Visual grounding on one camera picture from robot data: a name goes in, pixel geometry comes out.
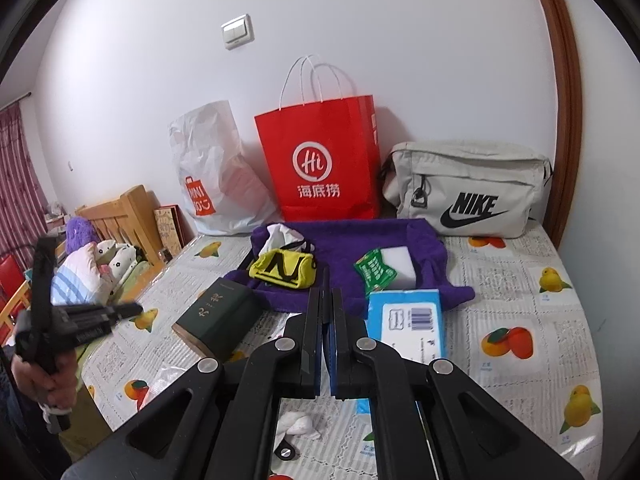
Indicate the brown wooden door frame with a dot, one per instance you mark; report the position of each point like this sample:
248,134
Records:
570,135

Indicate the blue tissue pack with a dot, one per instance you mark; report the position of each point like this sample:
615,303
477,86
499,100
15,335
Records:
410,320

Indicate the purple fabric tray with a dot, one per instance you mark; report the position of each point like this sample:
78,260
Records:
350,245

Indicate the person's left hand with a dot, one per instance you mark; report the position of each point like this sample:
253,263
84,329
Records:
60,390

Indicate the yellow black pouch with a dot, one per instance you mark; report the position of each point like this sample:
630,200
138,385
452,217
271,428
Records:
280,270

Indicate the wooden headboard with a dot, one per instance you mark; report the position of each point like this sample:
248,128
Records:
130,215

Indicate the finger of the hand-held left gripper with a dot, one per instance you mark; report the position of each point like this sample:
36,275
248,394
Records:
125,309

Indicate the beige waist bag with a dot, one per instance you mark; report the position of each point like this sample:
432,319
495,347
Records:
465,170

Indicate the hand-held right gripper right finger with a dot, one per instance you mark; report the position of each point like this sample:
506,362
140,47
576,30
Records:
334,365

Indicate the person's left forearm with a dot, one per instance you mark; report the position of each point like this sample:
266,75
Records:
20,435

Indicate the white plastic shopping bag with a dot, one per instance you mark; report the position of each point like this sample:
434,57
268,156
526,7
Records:
210,160

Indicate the dark green box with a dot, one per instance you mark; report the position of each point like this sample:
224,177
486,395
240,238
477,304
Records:
220,315

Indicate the red patterned curtain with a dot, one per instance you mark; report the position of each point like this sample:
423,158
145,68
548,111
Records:
20,185

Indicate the white sponge block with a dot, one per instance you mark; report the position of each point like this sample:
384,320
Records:
405,265

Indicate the red wooden chair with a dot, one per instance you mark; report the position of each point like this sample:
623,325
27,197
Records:
10,275

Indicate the green wipes packet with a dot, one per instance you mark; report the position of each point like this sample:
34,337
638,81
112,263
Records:
372,270

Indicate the white light switch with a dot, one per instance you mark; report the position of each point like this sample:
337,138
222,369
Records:
237,31

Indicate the purple plush toy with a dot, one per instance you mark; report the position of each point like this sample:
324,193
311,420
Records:
80,235

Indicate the blue striped pillow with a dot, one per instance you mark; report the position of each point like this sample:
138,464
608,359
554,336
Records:
75,275

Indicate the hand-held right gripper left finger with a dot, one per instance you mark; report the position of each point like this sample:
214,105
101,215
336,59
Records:
311,355

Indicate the patterned picture frame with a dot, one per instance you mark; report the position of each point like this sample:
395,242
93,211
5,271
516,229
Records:
167,227

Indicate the white spotted plush toy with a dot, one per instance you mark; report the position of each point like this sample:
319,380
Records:
117,260

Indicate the red paper bag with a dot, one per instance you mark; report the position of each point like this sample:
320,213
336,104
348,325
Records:
320,130

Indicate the white cloth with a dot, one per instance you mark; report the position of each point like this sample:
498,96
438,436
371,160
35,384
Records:
280,235

